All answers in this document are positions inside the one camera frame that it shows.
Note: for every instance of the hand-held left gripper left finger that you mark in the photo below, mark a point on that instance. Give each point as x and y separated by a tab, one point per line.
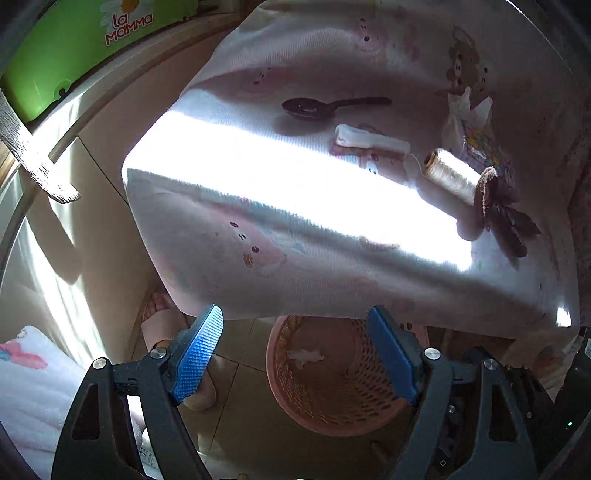
197	357

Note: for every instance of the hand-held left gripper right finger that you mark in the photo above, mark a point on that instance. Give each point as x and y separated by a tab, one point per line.
392	357

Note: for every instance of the pink plastic basket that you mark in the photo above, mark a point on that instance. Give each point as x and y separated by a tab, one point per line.
323	397

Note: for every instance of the green plastic tub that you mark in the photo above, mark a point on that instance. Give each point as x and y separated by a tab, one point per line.
60	60

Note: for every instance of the white rolled wrapper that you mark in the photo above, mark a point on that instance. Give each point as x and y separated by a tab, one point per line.
364	137

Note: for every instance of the dark brown plastic spoon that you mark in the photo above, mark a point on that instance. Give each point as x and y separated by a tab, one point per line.
302	109

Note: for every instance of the white printed blanket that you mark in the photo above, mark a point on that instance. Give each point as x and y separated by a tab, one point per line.
37	392

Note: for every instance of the brown hair bow scrunchie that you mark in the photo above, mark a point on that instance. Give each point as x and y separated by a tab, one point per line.
503	203

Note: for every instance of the small white crumpled tissue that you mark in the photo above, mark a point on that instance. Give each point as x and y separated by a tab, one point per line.
304	356

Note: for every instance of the white textured bar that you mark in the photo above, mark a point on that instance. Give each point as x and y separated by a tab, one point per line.
27	152

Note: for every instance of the white printed tablecloth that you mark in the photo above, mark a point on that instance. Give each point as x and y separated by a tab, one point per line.
277	207

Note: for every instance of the person's foot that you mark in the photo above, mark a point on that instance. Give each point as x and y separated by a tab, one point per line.
159	307

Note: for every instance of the beige thread spool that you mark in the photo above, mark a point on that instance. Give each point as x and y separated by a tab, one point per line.
450	173

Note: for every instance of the colourful printed wrapper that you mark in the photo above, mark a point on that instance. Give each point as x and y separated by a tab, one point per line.
481	144

